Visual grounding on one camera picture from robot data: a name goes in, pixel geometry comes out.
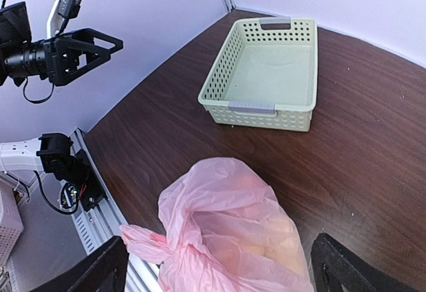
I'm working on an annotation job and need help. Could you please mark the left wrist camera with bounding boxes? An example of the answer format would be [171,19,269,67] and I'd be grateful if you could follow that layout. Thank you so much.
[46,0,82,38]

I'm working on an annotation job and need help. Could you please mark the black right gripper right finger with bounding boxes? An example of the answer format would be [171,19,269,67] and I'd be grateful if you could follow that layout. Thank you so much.
[311,233,415,291]

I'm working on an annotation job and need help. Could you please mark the white perforated crate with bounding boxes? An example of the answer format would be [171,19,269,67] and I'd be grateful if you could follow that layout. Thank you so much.
[1,182,24,291]

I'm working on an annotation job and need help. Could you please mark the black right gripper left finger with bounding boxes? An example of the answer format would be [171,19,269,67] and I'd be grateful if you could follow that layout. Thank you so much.
[34,236,129,292]

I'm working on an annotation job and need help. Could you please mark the green perforated plastic basket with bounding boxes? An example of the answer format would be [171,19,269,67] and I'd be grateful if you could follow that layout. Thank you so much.
[198,17,318,132]

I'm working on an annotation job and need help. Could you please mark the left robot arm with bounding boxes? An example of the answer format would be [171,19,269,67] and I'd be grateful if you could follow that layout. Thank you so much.
[1,2,124,215]

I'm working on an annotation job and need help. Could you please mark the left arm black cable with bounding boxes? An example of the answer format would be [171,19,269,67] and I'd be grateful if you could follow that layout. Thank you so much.
[0,0,71,104]

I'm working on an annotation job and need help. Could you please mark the left circuit board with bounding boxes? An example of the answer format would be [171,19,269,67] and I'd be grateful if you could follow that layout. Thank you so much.
[59,182,87,214]

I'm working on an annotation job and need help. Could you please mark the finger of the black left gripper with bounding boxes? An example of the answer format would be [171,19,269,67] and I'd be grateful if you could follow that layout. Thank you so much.
[61,48,111,86]
[65,28,123,54]

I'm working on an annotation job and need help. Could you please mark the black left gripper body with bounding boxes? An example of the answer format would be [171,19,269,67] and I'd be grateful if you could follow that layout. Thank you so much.
[43,32,81,86]

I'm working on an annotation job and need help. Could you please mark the pink plastic bag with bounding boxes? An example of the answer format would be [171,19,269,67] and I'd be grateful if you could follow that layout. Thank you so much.
[120,158,314,291]

